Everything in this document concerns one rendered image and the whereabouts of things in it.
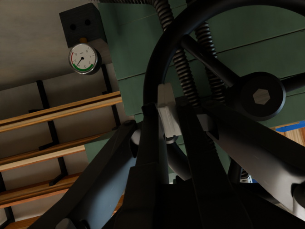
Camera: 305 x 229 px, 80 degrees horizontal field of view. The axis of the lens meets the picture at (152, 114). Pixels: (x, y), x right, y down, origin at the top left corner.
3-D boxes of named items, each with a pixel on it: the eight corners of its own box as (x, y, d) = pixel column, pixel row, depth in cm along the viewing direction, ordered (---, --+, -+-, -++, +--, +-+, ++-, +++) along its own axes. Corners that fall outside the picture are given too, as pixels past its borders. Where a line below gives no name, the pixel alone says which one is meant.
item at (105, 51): (91, 0, 39) (100, 37, 40) (110, 24, 51) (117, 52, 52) (55, 12, 40) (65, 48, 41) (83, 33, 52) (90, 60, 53)
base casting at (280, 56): (317, 25, 38) (326, 68, 39) (230, 70, 95) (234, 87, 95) (115, 81, 44) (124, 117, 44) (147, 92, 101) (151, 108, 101)
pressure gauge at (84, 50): (90, 29, 37) (100, 69, 37) (97, 36, 41) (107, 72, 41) (61, 38, 38) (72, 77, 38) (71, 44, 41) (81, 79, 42)
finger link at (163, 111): (174, 136, 16) (165, 138, 16) (169, 106, 22) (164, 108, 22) (166, 105, 14) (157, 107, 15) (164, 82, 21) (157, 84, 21)
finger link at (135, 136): (164, 142, 14) (127, 150, 14) (163, 115, 18) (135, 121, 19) (159, 125, 13) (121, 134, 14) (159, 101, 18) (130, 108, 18)
